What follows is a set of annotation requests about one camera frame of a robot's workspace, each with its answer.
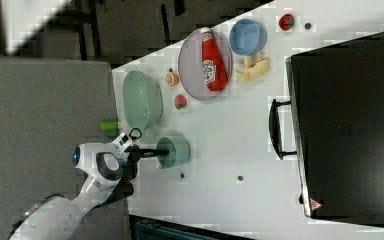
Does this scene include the black toaster oven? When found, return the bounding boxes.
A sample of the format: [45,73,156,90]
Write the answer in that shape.
[285,31,384,227]

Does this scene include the lilac round plate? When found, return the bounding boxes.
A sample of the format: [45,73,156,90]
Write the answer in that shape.
[178,29,232,101]

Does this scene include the green lime toy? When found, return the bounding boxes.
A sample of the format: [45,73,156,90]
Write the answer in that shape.
[99,122,118,131]

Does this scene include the green mug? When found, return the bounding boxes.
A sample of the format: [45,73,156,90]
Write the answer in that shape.
[157,135,191,168]

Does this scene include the red ketchup bottle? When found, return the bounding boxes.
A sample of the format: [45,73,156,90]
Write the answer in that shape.
[200,27,228,92]

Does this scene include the blue bowl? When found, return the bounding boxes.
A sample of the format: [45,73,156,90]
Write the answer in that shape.
[229,19,267,56]

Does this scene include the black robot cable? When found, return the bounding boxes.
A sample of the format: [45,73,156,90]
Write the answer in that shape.
[128,127,143,141]

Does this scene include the strawberry toy near colander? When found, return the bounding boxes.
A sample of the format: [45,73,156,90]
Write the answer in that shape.
[174,94,187,109]

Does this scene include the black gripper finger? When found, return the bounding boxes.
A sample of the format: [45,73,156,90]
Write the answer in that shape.
[140,149,169,156]
[140,154,158,158]

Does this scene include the strawberry toy far corner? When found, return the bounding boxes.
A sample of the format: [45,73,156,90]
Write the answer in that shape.
[278,14,295,31]

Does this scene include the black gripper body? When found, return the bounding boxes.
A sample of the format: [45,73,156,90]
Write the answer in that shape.
[128,145,140,164]

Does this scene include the orange slice toy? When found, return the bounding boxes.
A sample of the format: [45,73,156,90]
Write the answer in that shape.
[166,72,179,86]

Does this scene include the yellow banana bunch toy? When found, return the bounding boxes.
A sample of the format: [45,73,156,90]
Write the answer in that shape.
[233,52,269,84]

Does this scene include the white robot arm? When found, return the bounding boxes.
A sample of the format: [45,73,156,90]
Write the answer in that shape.
[7,133,169,240]

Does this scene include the green perforated colander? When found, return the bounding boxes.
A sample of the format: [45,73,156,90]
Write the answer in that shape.
[122,71,163,130]

